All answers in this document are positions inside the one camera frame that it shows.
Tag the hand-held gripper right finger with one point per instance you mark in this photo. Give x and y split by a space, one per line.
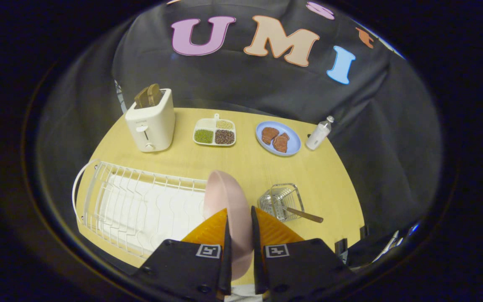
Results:
256 251

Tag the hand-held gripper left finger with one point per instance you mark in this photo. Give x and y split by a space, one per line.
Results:
227 251

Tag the pink plate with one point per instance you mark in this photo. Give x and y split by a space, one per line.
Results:
229 197

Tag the blue plate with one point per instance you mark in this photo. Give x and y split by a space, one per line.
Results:
294 142

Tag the black table clamp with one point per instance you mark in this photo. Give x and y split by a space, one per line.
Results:
341 247
364 230

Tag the brown meat piece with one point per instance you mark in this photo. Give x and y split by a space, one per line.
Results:
269 134
281 142

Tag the white divided tray with beans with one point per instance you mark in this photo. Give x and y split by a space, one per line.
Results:
215 132

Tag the white plastic bottle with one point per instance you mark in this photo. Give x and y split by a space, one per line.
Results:
319 134

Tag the white toaster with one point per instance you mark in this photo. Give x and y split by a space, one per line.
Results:
151 121

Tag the black backdrop cloth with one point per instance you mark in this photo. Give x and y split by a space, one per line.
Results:
266 84

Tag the brown toast slice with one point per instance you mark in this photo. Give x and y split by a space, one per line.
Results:
142 98
154 94

